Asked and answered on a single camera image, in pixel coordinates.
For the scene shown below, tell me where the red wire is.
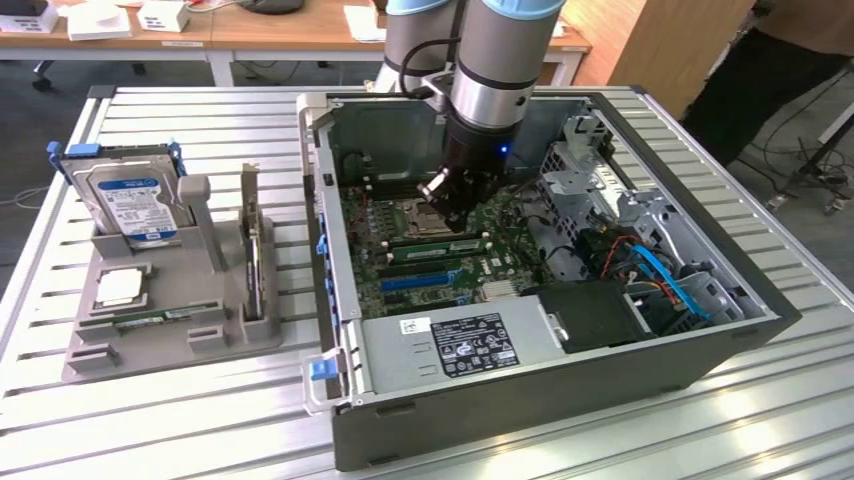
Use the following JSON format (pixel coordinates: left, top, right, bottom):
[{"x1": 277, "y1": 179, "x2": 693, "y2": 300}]
[{"x1": 600, "y1": 234, "x2": 690, "y2": 307}]

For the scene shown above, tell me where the black PC case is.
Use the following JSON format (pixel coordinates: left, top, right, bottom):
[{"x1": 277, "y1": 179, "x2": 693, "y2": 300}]
[{"x1": 295, "y1": 84, "x2": 805, "y2": 474}]

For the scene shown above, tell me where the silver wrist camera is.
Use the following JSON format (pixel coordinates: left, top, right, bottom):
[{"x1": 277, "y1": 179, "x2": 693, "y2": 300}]
[{"x1": 421, "y1": 72, "x2": 457, "y2": 110}]

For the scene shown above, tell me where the wooden desk white frame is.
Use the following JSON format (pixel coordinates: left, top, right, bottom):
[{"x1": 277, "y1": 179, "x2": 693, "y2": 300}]
[
  {"x1": 210, "y1": 0, "x2": 594, "y2": 90},
  {"x1": 0, "y1": 0, "x2": 215, "y2": 90}
]

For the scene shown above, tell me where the silver power supply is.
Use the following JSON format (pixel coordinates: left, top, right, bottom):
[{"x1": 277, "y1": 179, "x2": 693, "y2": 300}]
[{"x1": 360, "y1": 294, "x2": 570, "y2": 395}]

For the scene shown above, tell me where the black and white box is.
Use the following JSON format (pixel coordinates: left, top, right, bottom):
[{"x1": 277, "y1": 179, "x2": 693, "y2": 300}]
[{"x1": 0, "y1": 0, "x2": 62, "y2": 34}]

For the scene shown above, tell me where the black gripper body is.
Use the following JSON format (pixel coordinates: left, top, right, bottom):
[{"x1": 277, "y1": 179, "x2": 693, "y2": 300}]
[{"x1": 441, "y1": 117, "x2": 522, "y2": 175}]

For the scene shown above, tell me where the white paper stack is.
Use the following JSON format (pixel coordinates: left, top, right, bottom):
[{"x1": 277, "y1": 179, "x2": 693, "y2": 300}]
[{"x1": 344, "y1": 3, "x2": 390, "y2": 44}]

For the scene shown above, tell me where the green RAM stick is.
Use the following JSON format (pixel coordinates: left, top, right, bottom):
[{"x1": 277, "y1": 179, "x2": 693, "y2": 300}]
[
  {"x1": 389, "y1": 236, "x2": 485, "y2": 265},
  {"x1": 111, "y1": 308, "x2": 210, "y2": 331}
]

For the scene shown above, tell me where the white flat box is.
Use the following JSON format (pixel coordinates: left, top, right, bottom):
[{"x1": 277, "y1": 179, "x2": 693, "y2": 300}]
[{"x1": 66, "y1": 4, "x2": 134, "y2": 42}]

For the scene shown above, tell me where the black tripod stand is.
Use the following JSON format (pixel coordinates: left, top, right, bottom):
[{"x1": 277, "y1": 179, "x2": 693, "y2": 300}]
[{"x1": 767, "y1": 89, "x2": 854, "y2": 217}]

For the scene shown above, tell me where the white labelled box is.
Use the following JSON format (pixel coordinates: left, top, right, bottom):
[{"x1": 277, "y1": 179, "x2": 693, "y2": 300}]
[{"x1": 137, "y1": 0, "x2": 193, "y2": 34}]

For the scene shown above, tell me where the white table frame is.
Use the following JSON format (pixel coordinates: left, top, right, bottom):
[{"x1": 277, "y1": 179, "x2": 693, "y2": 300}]
[{"x1": 815, "y1": 97, "x2": 854, "y2": 146}]

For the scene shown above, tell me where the metal CPU socket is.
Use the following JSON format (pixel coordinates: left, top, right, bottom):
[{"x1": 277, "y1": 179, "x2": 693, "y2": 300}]
[{"x1": 397, "y1": 191, "x2": 474, "y2": 240}]

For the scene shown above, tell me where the grey parts rack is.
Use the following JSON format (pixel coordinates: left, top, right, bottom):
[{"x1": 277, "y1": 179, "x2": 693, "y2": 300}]
[{"x1": 61, "y1": 173, "x2": 287, "y2": 386}]

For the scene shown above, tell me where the hard disk in blue caddy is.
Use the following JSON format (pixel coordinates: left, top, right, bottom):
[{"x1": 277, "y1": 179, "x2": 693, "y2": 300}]
[{"x1": 45, "y1": 141, "x2": 190, "y2": 250}]

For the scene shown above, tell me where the blue wire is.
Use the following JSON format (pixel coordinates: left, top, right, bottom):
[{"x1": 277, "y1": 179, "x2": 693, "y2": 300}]
[{"x1": 629, "y1": 241, "x2": 710, "y2": 321}]

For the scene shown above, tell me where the wooden cabinet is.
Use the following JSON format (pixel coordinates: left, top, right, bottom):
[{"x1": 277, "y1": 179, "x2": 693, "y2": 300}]
[{"x1": 544, "y1": 0, "x2": 760, "y2": 120}]

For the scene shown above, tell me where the black round device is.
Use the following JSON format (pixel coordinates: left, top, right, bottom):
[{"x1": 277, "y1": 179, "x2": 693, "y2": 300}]
[{"x1": 239, "y1": 0, "x2": 307, "y2": 15}]

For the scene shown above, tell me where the silver disk bay bracket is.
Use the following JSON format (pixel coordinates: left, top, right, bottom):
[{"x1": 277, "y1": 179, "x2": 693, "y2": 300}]
[{"x1": 617, "y1": 189, "x2": 769, "y2": 329}]

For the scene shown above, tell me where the green motherboard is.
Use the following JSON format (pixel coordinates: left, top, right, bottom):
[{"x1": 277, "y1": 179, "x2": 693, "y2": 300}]
[{"x1": 337, "y1": 172, "x2": 557, "y2": 320}]

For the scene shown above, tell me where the silver heat sink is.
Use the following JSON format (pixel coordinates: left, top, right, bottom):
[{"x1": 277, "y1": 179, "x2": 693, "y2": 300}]
[{"x1": 481, "y1": 280, "x2": 521, "y2": 302}]

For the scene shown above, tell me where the blue expansion slot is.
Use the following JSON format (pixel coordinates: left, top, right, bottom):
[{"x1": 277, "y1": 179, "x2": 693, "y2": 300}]
[{"x1": 380, "y1": 271, "x2": 464, "y2": 295}]

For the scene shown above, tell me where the perforated silver disk bay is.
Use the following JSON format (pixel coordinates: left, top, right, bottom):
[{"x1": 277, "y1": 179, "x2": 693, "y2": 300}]
[{"x1": 533, "y1": 113, "x2": 633, "y2": 286}]

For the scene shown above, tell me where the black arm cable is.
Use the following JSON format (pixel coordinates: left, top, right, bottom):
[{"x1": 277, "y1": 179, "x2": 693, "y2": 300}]
[{"x1": 398, "y1": 38, "x2": 466, "y2": 100}]

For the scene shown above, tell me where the silver CPU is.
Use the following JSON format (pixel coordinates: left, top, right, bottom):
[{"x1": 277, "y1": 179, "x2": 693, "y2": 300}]
[{"x1": 95, "y1": 268, "x2": 150, "y2": 309}]

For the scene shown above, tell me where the graphics card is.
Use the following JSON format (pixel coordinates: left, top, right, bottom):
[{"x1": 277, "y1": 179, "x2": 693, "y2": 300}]
[{"x1": 238, "y1": 160, "x2": 270, "y2": 322}]

